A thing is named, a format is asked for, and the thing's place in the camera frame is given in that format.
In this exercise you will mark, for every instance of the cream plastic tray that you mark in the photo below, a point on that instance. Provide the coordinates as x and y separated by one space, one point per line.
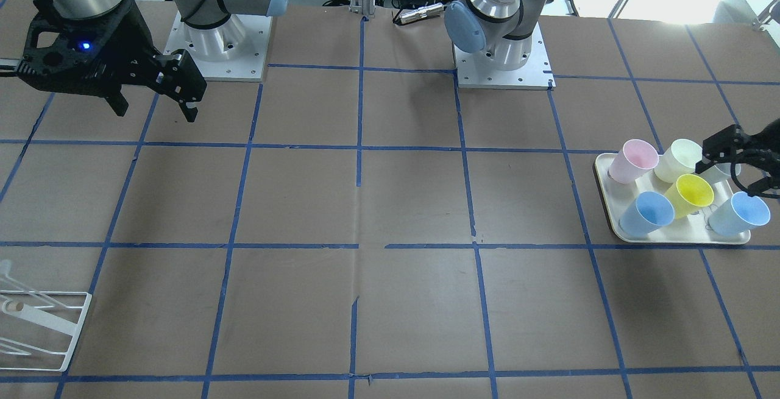
694 229

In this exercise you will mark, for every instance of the blue plastic cup near centre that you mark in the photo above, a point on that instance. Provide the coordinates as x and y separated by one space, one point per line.
650 211

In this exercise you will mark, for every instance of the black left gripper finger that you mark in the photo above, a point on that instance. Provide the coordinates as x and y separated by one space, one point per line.
723 146
769 181

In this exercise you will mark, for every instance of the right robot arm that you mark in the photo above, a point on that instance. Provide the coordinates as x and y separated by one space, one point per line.
200 14

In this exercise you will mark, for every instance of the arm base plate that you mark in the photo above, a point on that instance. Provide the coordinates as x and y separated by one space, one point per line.
244 58
508 64

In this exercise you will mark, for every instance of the white wire cup rack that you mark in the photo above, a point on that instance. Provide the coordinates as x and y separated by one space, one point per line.
40 329

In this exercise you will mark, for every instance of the cream plastic cup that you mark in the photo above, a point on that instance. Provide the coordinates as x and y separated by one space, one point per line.
679 159

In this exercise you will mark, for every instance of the grey plastic cup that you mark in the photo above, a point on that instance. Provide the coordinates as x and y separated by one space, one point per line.
717 173

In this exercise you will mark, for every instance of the blue plastic cup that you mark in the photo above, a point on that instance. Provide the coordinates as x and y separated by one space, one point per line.
650 211
738 214

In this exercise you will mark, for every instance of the blue plastic cup outer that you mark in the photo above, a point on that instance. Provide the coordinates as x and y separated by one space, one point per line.
738 214

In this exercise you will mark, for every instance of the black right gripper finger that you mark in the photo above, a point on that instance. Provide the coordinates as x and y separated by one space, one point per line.
179 78
118 103

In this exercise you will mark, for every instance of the pink plastic cup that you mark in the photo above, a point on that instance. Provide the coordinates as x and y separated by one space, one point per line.
635 158

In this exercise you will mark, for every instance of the silver metal cylinder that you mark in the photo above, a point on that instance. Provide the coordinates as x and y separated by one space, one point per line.
409 16

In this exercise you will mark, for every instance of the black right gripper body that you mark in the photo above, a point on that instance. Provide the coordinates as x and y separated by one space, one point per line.
131 33

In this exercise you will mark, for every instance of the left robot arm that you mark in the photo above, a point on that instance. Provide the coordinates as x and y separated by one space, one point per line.
475 25

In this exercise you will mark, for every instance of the yellow plastic cup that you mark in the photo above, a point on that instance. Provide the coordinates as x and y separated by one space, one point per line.
687 194

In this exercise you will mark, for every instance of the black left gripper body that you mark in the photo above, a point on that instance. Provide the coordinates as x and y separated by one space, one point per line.
769 144

